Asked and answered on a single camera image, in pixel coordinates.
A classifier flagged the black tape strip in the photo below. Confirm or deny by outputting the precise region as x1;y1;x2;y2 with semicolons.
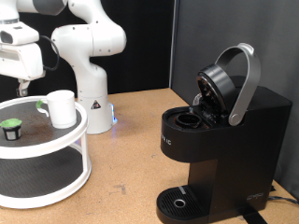
238;210;268;224

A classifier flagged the coffee pod with green lid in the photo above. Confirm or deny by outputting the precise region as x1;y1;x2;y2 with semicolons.
0;118;23;142

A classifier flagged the black Keurig coffee machine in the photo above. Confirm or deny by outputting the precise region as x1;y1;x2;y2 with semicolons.
156;42;293;224

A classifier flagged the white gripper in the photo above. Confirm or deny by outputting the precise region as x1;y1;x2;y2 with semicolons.
0;42;45;98

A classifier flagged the white mug with green tape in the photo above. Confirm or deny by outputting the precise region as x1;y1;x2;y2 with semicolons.
36;90;78;130

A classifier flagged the white two-tier turntable stand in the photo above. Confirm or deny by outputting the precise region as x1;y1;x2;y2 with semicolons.
0;95;93;210

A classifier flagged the black machine power cable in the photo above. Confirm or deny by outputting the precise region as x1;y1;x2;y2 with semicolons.
268;186;299;206

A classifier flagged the black camera cable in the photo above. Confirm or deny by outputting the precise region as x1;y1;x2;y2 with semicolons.
38;35;61;73

